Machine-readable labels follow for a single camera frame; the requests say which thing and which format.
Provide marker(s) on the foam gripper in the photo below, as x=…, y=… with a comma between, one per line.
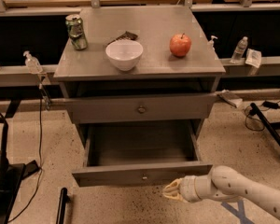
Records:
x=188, y=188

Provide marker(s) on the grey drawer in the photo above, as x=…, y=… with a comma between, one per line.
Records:
x=140, y=107
x=139, y=153

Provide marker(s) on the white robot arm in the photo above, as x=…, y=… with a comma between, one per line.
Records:
x=224, y=184

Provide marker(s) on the grey top drawer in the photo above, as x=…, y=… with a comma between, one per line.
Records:
x=140, y=107

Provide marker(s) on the grey drawer cabinet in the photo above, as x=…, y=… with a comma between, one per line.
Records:
x=89, y=73

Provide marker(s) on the blue tape cross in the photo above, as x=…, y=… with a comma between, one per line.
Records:
x=238, y=211

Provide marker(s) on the black bar on floor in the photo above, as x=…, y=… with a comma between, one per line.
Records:
x=63, y=200

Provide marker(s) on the black stand leg right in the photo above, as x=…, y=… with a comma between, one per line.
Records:
x=272, y=127

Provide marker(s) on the white bowl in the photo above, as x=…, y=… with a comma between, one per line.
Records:
x=124, y=54

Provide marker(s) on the red apple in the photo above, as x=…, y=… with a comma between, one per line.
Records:
x=180, y=45

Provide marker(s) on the small pump bottle right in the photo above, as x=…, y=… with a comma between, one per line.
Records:
x=211, y=42

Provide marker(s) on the clear water bottle right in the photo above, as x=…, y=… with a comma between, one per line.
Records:
x=239, y=50

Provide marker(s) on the white paper packet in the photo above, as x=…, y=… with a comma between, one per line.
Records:
x=253, y=58

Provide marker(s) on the dark snack packet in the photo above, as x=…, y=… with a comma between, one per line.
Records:
x=126, y=36

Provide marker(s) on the black stand base left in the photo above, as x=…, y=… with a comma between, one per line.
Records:
x=11, y=176

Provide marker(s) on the left sanitizer pump bottle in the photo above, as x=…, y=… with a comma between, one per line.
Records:
x=32, y=63

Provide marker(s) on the green soda can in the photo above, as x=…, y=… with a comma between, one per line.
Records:
x=75, y=30

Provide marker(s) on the white box on rail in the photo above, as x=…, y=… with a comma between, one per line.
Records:
x=230, y=98

